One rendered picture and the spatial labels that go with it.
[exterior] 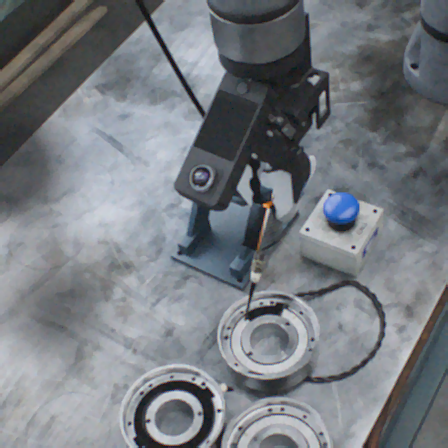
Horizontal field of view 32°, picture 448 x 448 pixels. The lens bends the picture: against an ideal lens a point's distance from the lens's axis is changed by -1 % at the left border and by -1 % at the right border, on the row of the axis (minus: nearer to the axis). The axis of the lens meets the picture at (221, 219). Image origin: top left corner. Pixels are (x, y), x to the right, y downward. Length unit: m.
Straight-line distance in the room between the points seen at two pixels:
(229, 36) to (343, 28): 0.60
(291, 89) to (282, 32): 0.10
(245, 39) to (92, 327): 0.42
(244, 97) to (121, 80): 0.54
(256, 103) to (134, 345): 0.34
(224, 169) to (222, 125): 0.04
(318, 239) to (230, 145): 0.25
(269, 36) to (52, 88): 1.94
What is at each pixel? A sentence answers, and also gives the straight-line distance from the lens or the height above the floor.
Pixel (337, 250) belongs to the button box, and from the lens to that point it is 0.86.
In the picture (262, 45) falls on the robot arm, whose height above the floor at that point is 1.15.
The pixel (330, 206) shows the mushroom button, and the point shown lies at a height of 0.87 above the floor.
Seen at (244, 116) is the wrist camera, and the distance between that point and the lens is 0.65.
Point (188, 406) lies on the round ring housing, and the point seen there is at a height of 0.82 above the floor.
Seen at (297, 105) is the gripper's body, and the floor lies 1.07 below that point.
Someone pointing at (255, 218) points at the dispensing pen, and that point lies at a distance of 0.76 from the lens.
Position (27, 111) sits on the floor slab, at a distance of 2.47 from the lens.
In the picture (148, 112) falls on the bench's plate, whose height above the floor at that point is 0.80.
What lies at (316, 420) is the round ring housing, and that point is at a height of 0.83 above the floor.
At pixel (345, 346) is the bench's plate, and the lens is 0.84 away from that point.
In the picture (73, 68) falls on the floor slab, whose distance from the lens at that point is 2.56.
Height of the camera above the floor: 1.53
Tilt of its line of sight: 50 degrees down
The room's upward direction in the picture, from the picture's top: 12 degrees counter-clockwise
